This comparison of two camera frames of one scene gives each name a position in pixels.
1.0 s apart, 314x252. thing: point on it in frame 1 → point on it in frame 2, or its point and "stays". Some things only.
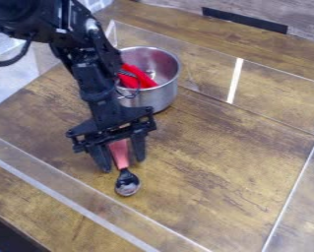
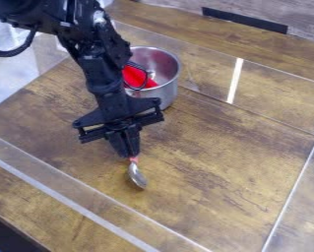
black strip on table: [245, 20] stays
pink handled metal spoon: [127, 182] → [135, 173]
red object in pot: [141, 81] stays
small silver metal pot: [161, 64] stays
